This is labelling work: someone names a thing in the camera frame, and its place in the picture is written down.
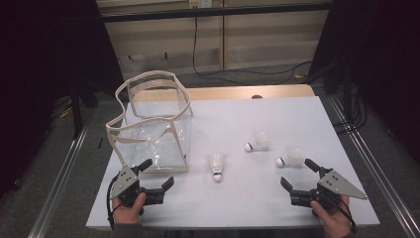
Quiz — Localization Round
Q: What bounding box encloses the black metal stand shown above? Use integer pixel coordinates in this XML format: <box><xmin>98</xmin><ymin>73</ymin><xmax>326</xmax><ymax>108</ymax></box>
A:
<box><xmin>343</xmin><ymin>62</ymin><xmax>353</xmax><ymax>123</ymax></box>
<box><xmin>70</xmin><ymin>78</ymin><xmax>83</xmax><ymax>140</ymax></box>

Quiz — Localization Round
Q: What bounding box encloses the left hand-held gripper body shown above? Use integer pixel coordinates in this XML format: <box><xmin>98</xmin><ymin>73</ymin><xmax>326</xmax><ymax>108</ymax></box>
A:
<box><xmin>109</xmin><ymin>164</ymin><xmax>165</xmax><ymax>208</ymax></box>

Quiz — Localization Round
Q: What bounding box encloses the aluminium floor rail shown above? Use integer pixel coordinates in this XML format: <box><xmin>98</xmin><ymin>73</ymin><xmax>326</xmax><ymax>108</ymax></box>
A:
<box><xmin>28</xmin><ymin>125</ymin><xmax>88</xmax><ymax>238</ymax></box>
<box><xmin>330</xmin><ymin>97</ymin><xmax>420</xmax><ymax>238</ymax></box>

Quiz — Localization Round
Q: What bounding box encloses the person's left hand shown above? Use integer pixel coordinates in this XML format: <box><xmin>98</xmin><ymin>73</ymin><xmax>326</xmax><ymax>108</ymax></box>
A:
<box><xmin>112</xmin><ymin>192</ymin><xmax>148</xmax><ymax>226</ymax></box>

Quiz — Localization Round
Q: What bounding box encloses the black horizontal frame bar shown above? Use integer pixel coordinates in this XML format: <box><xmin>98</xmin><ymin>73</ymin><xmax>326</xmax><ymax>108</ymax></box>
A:
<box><xmin>98</xmin><ymin>2</ymin><xmax>333</xmax><ymax>24</ymax></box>

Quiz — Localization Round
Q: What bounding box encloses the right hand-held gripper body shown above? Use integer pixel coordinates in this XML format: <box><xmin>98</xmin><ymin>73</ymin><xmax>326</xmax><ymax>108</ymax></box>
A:
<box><xmin>289</xmin><ymin>168</ymin><xmax>368</xmax><ymax>210</ymax></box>

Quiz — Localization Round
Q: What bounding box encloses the black wall cable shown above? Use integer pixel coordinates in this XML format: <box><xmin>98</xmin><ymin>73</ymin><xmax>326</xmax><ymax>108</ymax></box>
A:
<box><xmin>192</xmin><ymin>16</ymin><xmax>313</xmax><ymax>85</ymax></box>

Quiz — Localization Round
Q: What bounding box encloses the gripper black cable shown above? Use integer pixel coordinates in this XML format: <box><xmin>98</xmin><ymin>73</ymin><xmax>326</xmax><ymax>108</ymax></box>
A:
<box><xmin>325</xmin><ymin>194</ymin><xmax>360</xmax><ymax>234</ymax></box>
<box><xmin>106</xmin><ymin>175</ymin><xmax>124</xmax><ymax>231</ymax></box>

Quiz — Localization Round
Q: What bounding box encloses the person's right hand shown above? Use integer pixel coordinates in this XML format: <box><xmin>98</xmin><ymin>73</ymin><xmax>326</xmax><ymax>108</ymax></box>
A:
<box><xmin>310</xmin><ymin>194</ymin><xmax>357</xmax><ymax>238</ymax></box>

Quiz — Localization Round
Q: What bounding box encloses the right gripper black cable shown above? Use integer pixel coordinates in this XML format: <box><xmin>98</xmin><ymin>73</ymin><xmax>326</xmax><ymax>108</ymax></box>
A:
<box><xmin>325</xmin><ymin>194</ymin><xmax>360</xmax><ymax>234</ymax></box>

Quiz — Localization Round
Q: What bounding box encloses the white table mat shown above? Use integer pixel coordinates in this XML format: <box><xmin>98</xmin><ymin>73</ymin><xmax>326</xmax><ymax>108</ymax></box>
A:
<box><xmin>85</xmin><ymin>95</ymin><xmax>380</xmax><ymax>230</ymax></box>

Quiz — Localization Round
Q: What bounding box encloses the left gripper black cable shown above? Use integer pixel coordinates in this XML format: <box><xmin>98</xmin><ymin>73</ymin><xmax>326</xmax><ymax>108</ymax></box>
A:
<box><xmin>106</xmin><ymin>175</ymin><xmax>124</xmax><ymax>231</ymax></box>

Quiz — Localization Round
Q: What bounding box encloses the bundle of black floor cables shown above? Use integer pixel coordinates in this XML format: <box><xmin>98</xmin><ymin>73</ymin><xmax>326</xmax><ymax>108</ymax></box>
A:
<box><xmin>333</xmin><ymin>92</ymin><xmax>368</xmax><ymax>133</ymax></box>

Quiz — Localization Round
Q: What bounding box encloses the clear bag with beige trim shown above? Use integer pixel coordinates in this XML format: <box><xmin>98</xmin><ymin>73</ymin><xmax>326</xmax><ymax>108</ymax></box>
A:
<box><xmin>105</xmin><ymin>69</ymin><xmax>194</xmax><ymax>174</ymax></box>

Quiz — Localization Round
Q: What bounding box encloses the white wall socket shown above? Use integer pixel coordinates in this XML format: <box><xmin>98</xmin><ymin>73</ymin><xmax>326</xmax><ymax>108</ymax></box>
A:
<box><xmin>189</xmin><ymin>0</ymin><xmax>213</xmax><ymax>9</ymax></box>

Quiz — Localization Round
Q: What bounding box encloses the white shuttlecock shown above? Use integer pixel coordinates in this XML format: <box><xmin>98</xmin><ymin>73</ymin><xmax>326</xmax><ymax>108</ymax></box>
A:
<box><xmin>244</xmin><ymin>131</ymin><xmax>270</xmax><ymax>153</ymax></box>
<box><xmin>275</xmin><ymin>148</ymin><xmax>305</xmax><ymax>169</ymax></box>
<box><xmin>207</xmin><ymin>152</ymin><xmax>227</xmax><ymax>183</ymax></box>

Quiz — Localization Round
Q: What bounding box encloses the black curtain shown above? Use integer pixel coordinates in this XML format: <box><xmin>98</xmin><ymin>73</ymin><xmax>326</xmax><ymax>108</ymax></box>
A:
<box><xmin>0</xmin><ymin>0</ymin><xmax>125</xmax><ymax>199</ymax></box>
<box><xmin>308</xmin><ymin>0</ymin><xmax>420</xmax><ymax>163</ymax></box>

